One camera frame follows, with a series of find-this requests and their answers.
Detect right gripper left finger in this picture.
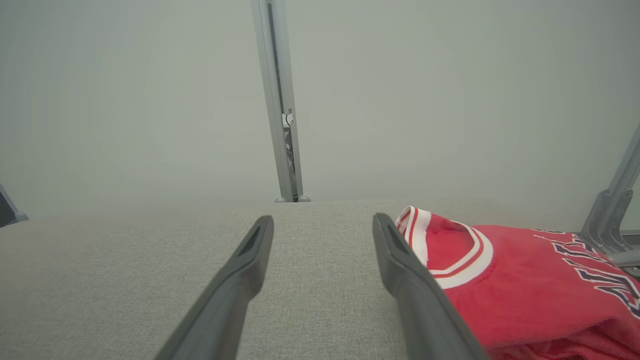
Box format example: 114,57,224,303
155,215,275,360

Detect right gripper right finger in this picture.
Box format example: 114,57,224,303
372,212,490,360

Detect red basketball jersey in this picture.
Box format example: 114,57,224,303
395,205,640,360

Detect grey metal bracket frame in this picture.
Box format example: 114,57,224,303
580,125,640,279

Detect grey double partition post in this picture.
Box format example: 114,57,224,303
250,0,312,203

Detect grey slanted partition frame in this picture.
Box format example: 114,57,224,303
0,182,29,229

